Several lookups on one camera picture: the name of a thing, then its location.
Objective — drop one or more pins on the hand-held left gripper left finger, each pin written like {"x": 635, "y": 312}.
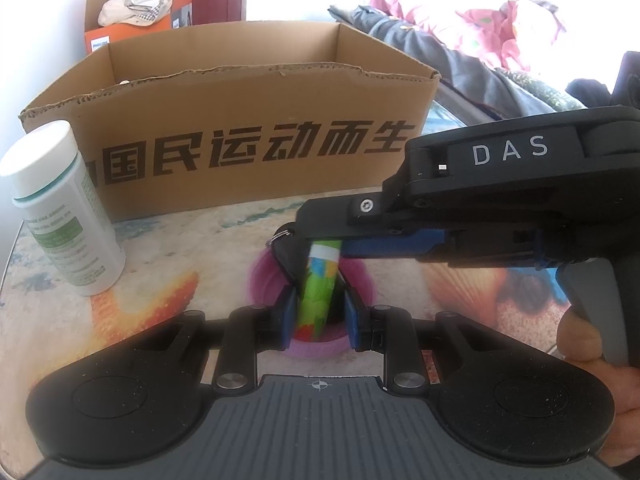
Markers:
{"x": 287, "y": 317}

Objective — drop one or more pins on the purple plastic container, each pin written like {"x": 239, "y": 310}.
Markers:
{"x": 265, "y": 280}

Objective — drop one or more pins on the white bottle with green label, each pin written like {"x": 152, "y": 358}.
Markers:
{"x": 65, "y": 220}

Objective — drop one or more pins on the orange cardboard box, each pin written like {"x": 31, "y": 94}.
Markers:
{"x": 100, "y": 40}

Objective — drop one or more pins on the pink floral blanket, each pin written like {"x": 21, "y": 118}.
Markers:
{"x": 450, "y": 20}

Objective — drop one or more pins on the beige crumpled cloth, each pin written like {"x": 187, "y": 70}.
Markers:
{"x": 135, "y": 2}

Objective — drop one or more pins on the green colourful tube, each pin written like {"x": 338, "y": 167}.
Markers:
{"x": 317, "y": 295}

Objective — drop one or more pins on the dark cloth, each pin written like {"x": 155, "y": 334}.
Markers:
{"x": 615, "y": 85}

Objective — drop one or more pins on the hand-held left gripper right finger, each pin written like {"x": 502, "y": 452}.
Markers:
{"x": 352, "y": 320}

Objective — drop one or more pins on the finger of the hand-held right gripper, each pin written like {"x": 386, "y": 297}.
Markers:
{"x": 340, "y": 215}

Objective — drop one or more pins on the grey blanket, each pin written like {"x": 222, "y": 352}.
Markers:
{"x": 450, "y": 70}

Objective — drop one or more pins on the person's right hand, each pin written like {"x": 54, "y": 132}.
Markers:
{"x": 625, "y": 410}

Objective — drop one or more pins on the brown cardboard box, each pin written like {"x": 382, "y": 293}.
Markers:
{"x": 250, "y": 110}

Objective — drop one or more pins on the seashell printed table mat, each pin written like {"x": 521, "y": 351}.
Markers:
{"x": 200, "y": 230}

